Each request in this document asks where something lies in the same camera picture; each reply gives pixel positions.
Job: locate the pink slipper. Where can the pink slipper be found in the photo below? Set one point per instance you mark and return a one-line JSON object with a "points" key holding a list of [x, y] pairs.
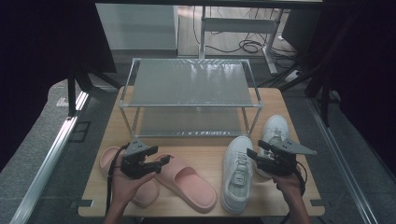
{"points": [[190, 183], [146, 196]]}

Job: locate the white cabinet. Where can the white cabinet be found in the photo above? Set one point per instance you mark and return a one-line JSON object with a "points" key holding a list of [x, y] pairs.
{"points": [[137, 26]]}

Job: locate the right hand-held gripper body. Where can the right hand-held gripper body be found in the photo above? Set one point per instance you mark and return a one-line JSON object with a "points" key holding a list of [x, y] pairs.
{"points": [[281, 163]]}

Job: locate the person's left hand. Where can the person's left hand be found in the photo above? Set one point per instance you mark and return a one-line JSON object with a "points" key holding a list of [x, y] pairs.
{"points": [[124, 188]]}

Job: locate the aluminium rail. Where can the aluminium rail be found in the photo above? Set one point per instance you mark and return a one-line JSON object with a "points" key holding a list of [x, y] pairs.
{"points": [[46, 168], [342, 161]]}

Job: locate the white desk frame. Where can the white desk frame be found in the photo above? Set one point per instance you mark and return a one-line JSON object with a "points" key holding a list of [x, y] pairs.
{"points": [[236, 25]]}

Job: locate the black metal stand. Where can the black metal stand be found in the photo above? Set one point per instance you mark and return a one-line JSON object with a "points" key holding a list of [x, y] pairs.
{"points": [[325, 102], [72, 93]]}

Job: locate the metal two-tier shoe rack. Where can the metal two-tier shoe rack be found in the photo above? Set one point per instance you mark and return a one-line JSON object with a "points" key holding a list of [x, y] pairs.
{"points": [[190, 82]]}

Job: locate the dark curtain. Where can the dark curtain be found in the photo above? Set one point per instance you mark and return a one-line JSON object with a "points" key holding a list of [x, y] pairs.
{"points": [[367, 77], [37, 62]]}

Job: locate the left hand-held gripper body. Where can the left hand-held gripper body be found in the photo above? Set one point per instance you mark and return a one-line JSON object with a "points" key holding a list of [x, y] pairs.
{"points": [[134, 161]]}

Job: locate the white power strip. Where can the white power strip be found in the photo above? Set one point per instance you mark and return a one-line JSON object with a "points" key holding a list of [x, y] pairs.
{"points": [[292, 75]]}

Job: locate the person's right hand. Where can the person's right hand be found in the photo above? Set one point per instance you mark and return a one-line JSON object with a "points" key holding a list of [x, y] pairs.
{"points": [[289, 186]]}

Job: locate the black box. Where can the black box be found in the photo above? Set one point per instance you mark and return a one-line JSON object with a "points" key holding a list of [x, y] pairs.
{"points": [[300, 29]]}

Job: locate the black floor plate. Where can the black floor plate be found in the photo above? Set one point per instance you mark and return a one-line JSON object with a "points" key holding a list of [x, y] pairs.
{"points": [[80, 131]]}

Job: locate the white sneaker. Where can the white sneaker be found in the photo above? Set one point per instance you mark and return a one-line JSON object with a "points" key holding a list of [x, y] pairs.
{"points": [[236, 180], [275, 127]]}

